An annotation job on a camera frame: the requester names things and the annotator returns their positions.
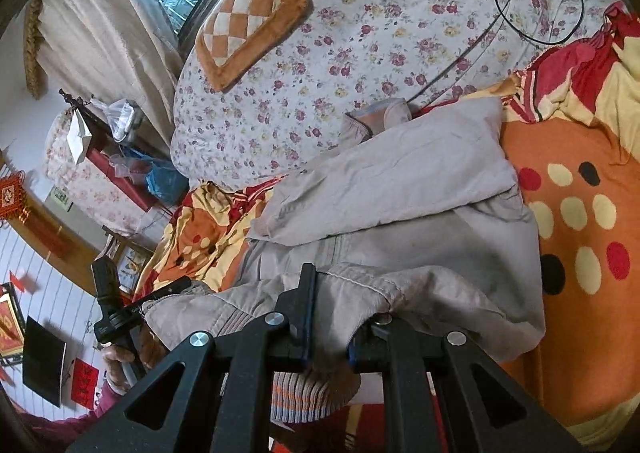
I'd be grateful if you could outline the floral quilt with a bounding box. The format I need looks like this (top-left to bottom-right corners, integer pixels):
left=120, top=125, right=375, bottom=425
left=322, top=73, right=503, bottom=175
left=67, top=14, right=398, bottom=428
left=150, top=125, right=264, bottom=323
left=170, top=0, right=626, bottom=184

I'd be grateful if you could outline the golden curtain tassel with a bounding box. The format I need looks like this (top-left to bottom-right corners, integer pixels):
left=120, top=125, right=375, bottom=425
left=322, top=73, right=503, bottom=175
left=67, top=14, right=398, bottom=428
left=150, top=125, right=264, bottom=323
left=24, top=0, right=45, bottom=100

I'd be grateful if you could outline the small picture frame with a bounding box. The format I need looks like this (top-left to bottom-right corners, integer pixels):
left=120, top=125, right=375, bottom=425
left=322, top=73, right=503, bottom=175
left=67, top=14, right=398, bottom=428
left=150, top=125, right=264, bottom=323
left=117, top=243, right=152, bottom=295

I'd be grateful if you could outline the red knot wall ornament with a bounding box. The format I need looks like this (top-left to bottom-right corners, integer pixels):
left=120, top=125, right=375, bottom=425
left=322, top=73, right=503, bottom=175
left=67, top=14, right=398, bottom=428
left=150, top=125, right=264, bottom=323
left=0, top=173, right=37, bottom=230

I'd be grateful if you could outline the floral cloth cover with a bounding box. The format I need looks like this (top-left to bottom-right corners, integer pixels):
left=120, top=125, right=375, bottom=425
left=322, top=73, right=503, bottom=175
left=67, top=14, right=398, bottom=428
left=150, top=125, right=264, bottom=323
left=44, top=110, right=156, bottom=236

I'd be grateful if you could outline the beige jacket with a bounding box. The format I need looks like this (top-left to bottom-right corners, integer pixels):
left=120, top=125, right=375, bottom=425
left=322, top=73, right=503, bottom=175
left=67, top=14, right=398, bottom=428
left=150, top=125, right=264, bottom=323
left=140, top=95, right=547, bottom=425

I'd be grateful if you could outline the red gold framed picture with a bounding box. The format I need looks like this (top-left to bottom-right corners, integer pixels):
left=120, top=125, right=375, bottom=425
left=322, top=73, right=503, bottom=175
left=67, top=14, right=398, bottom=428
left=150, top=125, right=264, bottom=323
left=0, top=283, right=27, bottom=367

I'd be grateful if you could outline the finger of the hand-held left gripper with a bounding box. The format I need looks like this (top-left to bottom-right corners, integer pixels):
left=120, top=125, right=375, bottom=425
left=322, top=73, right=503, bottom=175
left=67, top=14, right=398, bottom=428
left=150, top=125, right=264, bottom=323
left=131, top=275, right=194, bottom=315

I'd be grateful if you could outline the orange checkered cushion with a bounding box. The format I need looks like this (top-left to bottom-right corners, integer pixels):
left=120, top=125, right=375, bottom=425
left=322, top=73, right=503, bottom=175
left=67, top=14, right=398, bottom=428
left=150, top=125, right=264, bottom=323
left=195, top=0, right=315, bottom=94

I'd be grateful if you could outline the person's left forearm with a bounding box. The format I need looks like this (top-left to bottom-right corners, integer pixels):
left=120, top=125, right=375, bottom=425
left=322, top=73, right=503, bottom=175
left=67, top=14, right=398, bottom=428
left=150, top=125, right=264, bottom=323
left=89, top=380, right=127, bottom=420

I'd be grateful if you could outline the clear plastic bag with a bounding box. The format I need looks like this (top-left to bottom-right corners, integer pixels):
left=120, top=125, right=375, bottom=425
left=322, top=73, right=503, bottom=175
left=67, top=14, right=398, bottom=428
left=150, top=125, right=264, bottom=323
left=92, top=98, right=144, bottom=142

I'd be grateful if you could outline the red paper wall decoration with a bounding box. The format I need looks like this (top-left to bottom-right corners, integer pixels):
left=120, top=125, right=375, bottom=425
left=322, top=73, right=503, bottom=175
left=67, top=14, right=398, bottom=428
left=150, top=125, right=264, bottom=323
left=72, top=359, right=102, bottom=410

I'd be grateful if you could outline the plastic bag with red contents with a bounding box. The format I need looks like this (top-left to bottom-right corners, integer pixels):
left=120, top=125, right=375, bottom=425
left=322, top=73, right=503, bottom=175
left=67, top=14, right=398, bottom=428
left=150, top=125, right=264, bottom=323
left=109, top=152, right=147, bottom=180

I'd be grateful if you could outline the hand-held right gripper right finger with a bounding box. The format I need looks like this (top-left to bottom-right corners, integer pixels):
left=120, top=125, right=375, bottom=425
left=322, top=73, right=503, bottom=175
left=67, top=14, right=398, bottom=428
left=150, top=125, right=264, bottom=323
left=345, top=313, right=586, bottom=453

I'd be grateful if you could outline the black flat screen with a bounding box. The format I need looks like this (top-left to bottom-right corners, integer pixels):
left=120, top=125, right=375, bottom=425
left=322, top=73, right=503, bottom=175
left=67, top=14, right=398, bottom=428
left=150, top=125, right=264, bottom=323
left=22, top=315, right=68, bottom=409

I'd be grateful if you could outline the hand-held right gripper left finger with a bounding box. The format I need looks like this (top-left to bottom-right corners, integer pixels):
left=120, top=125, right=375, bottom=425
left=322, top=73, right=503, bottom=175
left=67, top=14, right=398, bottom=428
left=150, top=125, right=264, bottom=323
left=65, top=263, right=321, bottom=453

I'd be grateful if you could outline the white paper bag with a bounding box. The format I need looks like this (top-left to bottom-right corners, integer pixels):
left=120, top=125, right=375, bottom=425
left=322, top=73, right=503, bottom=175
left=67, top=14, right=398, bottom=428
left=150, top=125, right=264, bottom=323
left=67, top=110, right=94, bottom=165

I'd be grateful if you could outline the dark red cloth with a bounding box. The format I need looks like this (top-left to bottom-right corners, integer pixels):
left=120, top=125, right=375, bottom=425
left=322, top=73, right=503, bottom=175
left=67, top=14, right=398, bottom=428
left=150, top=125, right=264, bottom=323
left=84, top=145, right=157, bottom=211

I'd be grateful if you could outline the blue bag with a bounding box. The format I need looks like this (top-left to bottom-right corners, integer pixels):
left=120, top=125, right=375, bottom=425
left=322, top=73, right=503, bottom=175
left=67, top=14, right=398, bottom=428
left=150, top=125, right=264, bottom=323
left=144, top=159, right=191, bottom=204

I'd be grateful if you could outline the orange yellow red printed blanket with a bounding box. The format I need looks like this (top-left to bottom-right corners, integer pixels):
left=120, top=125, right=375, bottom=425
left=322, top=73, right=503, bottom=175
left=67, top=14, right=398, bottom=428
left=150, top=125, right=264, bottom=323
left=134, top=0, right=640, bottom=453

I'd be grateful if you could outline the beige curtain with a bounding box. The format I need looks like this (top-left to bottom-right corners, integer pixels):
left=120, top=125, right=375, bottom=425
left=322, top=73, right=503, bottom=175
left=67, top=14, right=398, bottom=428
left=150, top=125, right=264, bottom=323
left=25, top=0, right=187, bottom=154

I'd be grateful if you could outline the person's left hand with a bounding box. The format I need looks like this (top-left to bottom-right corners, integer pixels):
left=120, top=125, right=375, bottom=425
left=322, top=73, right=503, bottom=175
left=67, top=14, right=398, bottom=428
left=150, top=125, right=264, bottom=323
left=101, top=318, right=168, bottom=398

